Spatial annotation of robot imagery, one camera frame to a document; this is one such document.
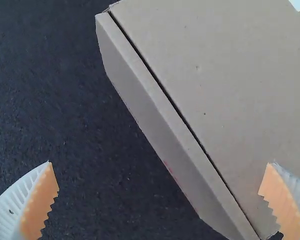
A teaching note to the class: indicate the cardboard box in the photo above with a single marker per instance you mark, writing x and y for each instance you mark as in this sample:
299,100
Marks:
215,87

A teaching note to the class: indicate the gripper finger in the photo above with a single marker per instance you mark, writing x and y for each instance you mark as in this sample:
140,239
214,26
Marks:
290,200
20,207

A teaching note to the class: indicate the black mat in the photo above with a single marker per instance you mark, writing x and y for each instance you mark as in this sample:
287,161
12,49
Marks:
52,87

